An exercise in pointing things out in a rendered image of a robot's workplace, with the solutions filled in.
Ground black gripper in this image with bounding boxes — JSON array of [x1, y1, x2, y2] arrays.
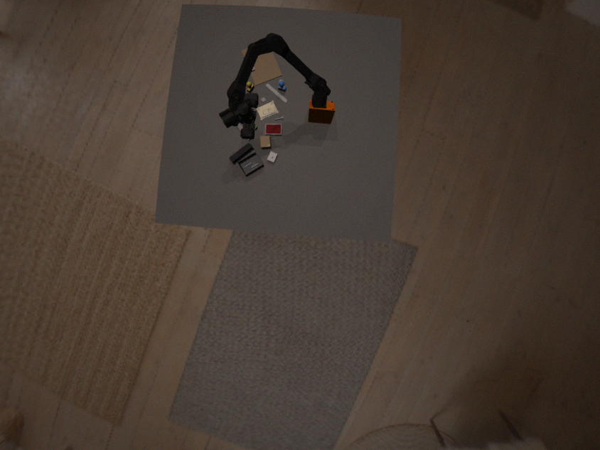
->
[[240, 99, 257, 139]]

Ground grey flat bar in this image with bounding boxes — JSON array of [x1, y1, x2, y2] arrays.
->
[[265, 83, 287, 102]]

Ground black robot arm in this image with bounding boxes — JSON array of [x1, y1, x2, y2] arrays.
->
[[219, 33, 331, 128]]

